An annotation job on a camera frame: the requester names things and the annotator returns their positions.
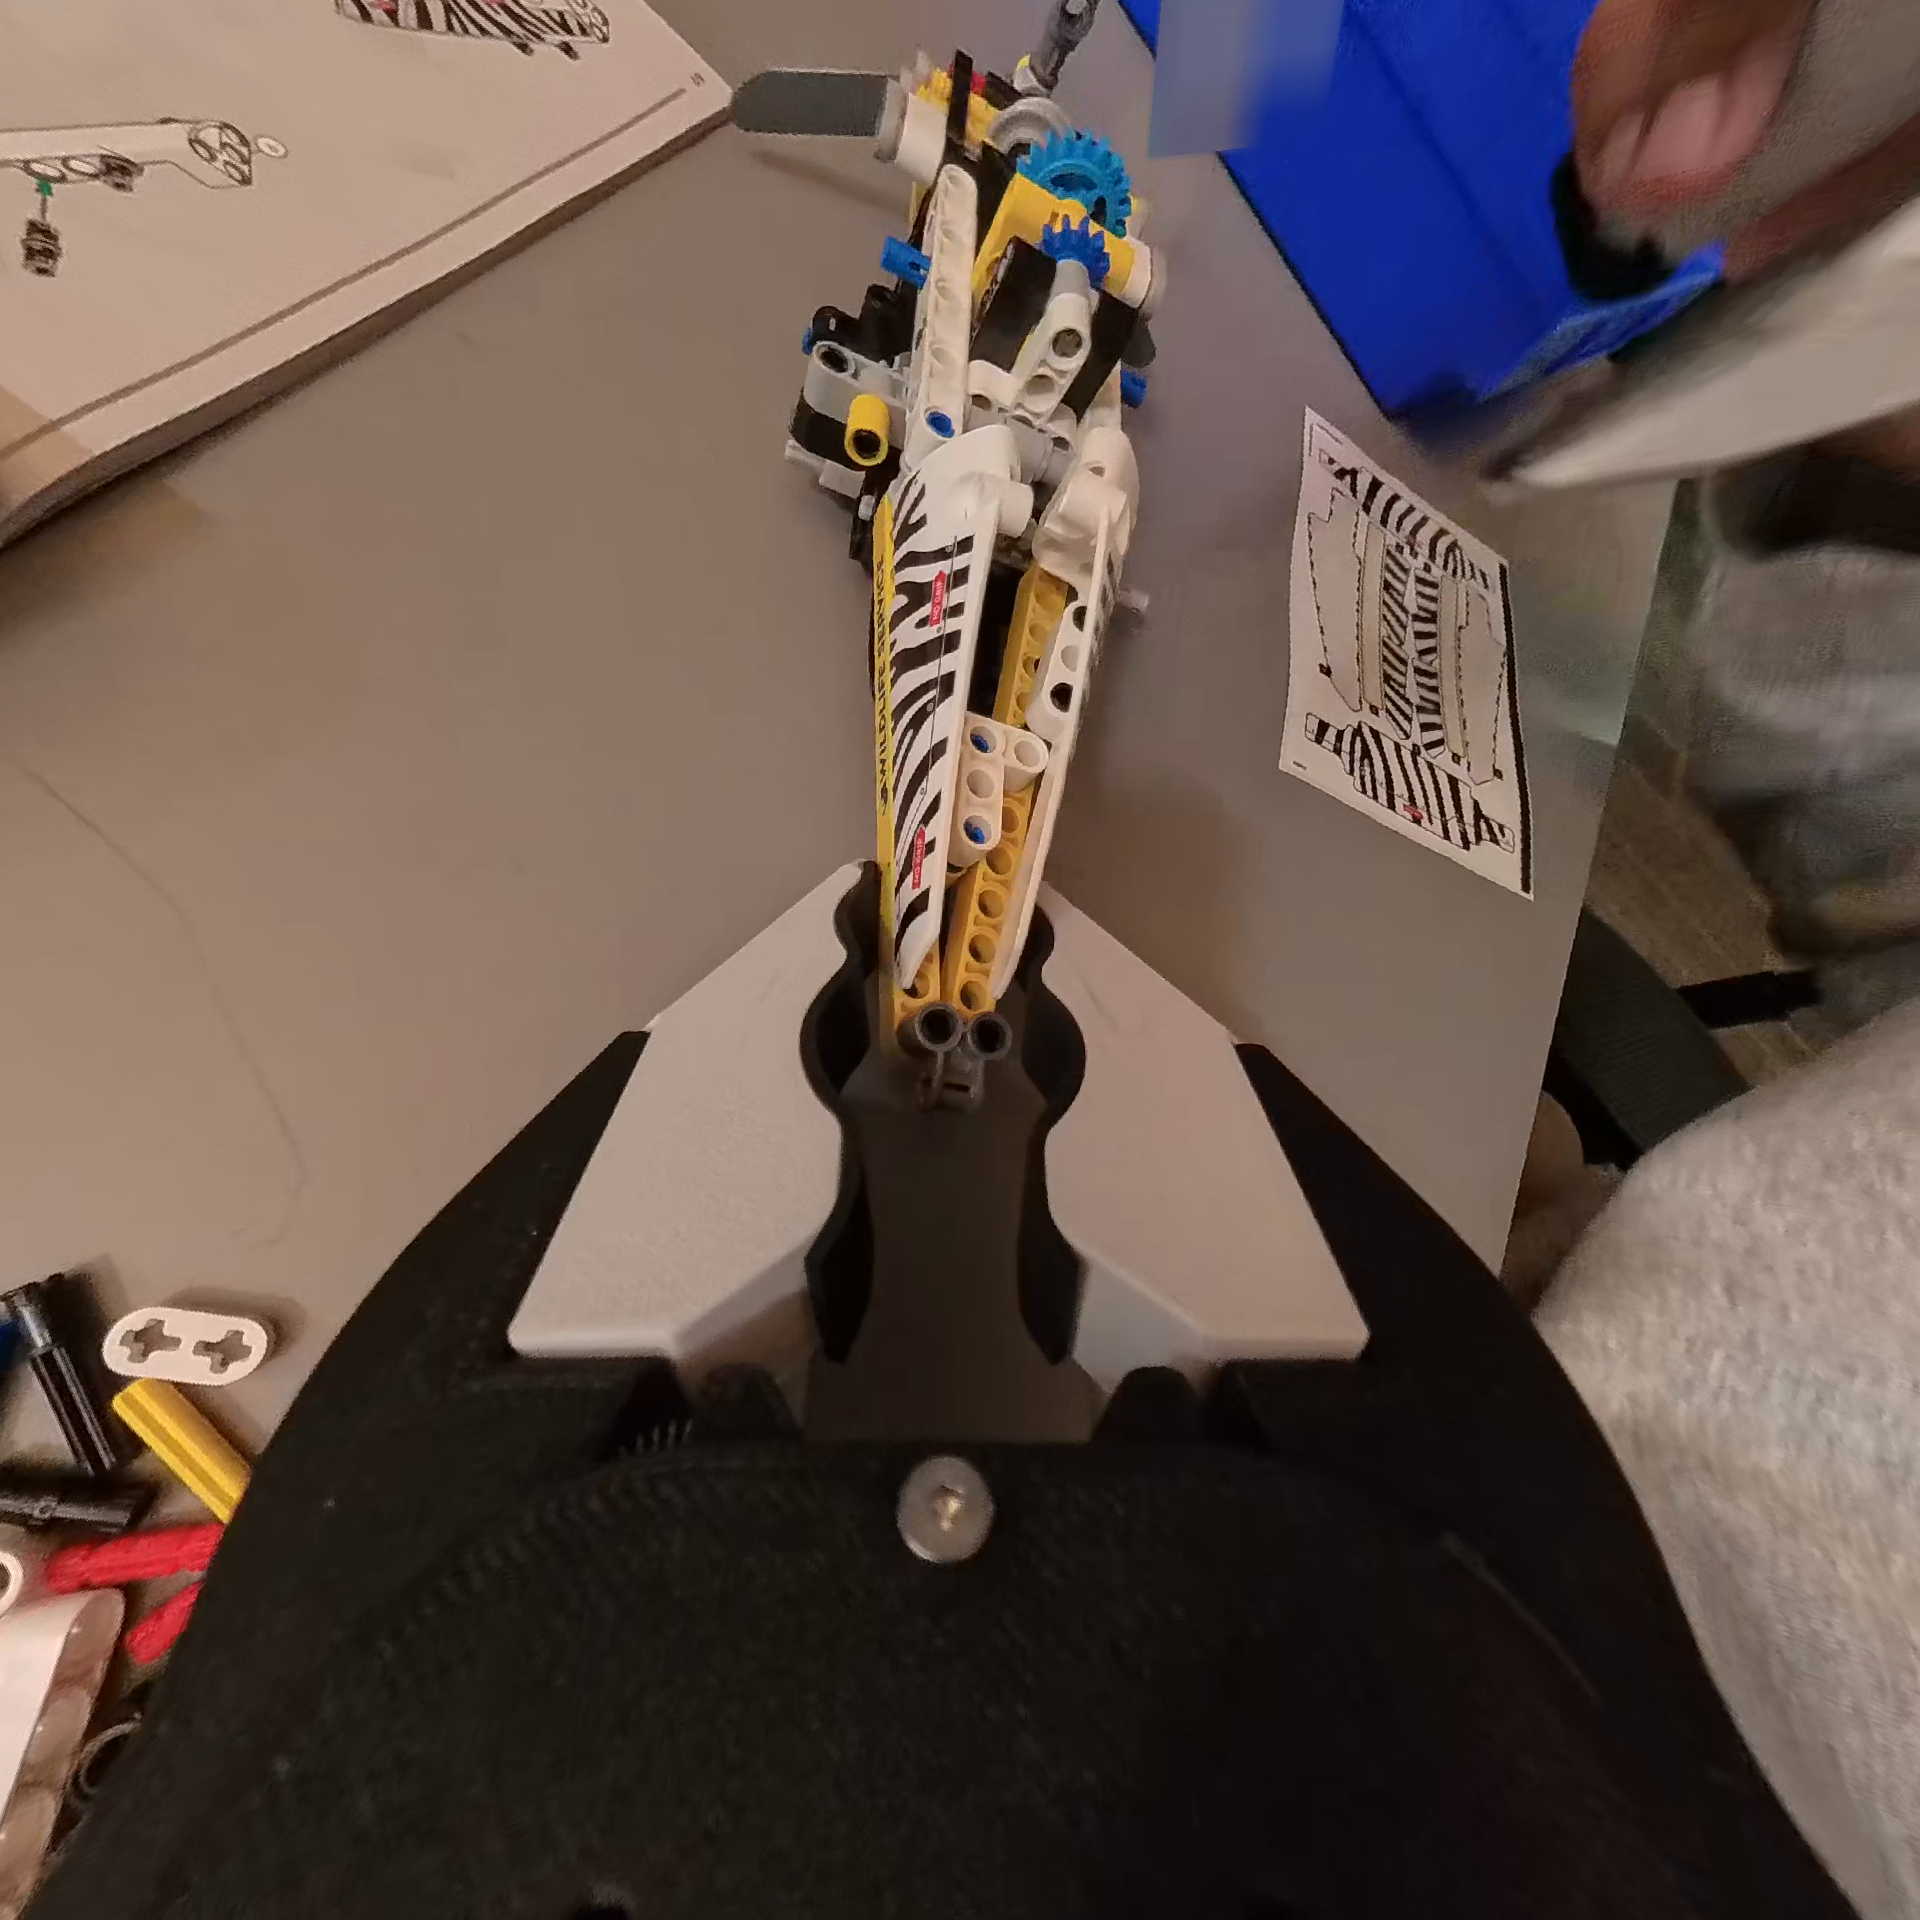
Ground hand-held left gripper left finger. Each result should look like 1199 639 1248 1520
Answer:
507 859 939 1370

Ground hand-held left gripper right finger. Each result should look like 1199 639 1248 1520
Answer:
938 885 1369 1370

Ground yellow white lego helicopter model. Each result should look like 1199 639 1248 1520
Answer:
736 0 1163 1113

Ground person's right forearm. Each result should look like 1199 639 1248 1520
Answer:
1739 0 1920 226

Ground white flat lego beam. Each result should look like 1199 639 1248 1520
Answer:
103 1303 281 1384

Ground yellow lego axle connector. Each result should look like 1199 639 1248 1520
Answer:
113 1377 254 1525

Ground black lego axle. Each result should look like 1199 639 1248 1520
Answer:
28 1271 127 1480

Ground black lego pin connector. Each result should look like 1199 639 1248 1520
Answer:
0 1476 161 1536

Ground lego instruction booklet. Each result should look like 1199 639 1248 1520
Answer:
0 0 736 548

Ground person's right hand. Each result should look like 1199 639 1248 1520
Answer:
1572 0 1863 226

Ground blue plastic bin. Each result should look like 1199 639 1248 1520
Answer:
1118 0 1728 424

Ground zebra striped sticker sheet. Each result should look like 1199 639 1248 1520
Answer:
1278 405 1537 903

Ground person's grey fleece clothing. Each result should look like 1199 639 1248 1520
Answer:
1529 1035 1920 1920

